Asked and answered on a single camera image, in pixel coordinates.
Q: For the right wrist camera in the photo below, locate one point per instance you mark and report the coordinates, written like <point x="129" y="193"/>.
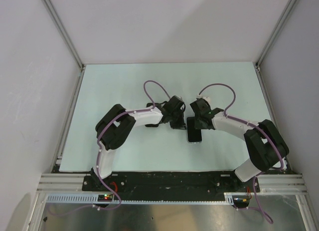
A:
<point x="201" y="106"/>

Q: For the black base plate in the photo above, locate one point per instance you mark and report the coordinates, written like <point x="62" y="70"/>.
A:
<point x="171" y="186"/>

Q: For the right aluminium corner post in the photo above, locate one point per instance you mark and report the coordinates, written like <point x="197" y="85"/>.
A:
<point x="284" y="17"/>

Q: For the aluminium corner post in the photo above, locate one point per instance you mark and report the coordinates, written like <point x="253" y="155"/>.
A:
<point x="284" y="17"/>
<point x="63" y="32"/>

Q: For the aluminium frame rail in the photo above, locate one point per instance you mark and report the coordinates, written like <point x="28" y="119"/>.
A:
<point x="282" y="185"/>

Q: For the clear phone case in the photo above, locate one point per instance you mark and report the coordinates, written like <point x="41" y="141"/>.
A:
<point x="194" y="142"/>

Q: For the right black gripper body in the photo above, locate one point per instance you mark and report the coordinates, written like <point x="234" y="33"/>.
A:
<point x="197" y="124"/>

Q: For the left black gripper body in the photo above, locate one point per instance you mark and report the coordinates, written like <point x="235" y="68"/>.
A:
<point x="177" y="120"/>

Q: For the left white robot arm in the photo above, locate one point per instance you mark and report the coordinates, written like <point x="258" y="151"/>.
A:
<point x="114" y="128"/>

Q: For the left aluminium corner post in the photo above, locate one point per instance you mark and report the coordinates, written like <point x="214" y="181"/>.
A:
<point x="63" y="32"/>

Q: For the dark blue smartphone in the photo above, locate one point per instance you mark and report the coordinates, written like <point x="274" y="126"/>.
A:
<point x="194" y="132"/>

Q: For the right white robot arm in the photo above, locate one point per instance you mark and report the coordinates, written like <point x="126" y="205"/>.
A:
<point x="265" y="145"/>

